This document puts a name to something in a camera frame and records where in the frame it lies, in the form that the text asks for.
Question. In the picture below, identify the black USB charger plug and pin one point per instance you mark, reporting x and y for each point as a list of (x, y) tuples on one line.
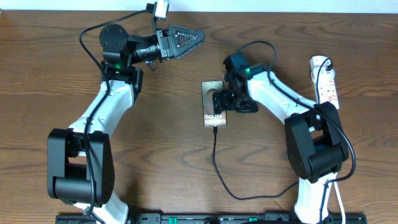
[(329, 67)]

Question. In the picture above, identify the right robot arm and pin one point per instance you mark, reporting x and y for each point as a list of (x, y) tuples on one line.
[(318, 150)]

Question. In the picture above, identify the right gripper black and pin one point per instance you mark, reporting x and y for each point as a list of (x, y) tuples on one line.
[(250, 107)]

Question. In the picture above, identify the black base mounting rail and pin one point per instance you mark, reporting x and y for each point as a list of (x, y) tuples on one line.
[(269, 217)]

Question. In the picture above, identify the Galaxy smartphone with bronze screen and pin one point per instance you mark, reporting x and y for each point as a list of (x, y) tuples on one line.
[(212, 118)]

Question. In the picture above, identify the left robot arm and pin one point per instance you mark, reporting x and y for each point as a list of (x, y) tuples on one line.
[(80, 169)]

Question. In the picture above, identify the white power strip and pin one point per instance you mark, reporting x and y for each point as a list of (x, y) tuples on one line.
[(323, 81)]

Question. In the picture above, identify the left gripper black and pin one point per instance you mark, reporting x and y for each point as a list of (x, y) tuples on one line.
[(174, 48)]

